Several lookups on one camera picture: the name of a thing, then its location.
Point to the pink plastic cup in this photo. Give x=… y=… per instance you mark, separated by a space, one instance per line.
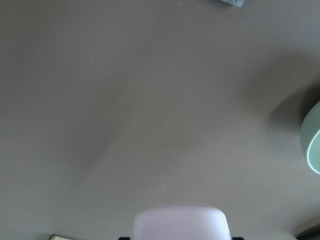
x=181 y=221

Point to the grey folded cloth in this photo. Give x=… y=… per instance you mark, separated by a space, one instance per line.
x=235 y=3

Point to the green bowl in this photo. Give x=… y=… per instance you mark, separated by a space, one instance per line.
x=310 y=138

